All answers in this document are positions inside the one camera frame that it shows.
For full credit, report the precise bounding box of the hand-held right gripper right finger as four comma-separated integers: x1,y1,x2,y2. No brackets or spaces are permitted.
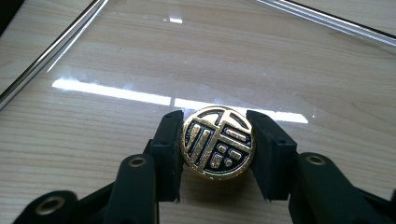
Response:
246,109,299,202

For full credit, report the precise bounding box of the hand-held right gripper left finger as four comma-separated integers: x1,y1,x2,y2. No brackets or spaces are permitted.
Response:
149,109,186,203

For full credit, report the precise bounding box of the round gold and black badge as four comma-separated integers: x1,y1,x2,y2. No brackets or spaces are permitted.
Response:
179,105,257,182

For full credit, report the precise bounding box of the clear acrylic tray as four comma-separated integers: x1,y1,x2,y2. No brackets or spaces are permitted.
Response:
0,0,396,224

